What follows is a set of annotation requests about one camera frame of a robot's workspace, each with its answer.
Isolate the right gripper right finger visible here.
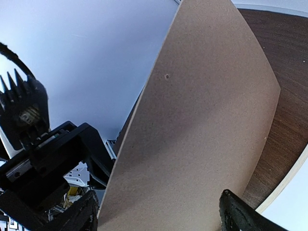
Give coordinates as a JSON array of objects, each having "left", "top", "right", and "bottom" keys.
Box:
[{"left": 219, "top": 189, "right": 285, "bottom": 231}]

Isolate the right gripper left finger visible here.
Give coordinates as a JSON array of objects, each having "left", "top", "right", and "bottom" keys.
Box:
[{"left": 54, "top": 191, "right": 98, "bottom": 231}]

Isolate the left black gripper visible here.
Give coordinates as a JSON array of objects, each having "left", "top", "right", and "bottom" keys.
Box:
[{"left": 0, "top": 122, "right": 113, "bottom": 231}]

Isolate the brown backing board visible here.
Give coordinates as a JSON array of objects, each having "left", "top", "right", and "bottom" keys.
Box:
[{"left": 98, "top": 0, "right": 280, "bottom": 231}]

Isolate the front aluminium rail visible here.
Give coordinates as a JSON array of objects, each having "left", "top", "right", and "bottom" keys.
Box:
[{"left": 104, "top": 140, "right": 117, "bottom": 159}]

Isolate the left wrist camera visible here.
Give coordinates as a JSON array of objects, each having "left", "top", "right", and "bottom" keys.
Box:
[{"left": 0, "top": 70, "right": 50, "bottom": 150}]

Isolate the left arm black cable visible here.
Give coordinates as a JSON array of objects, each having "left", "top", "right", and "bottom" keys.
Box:
[{"left": 0, "top": 42, "right": 37, "bottom": 80}]

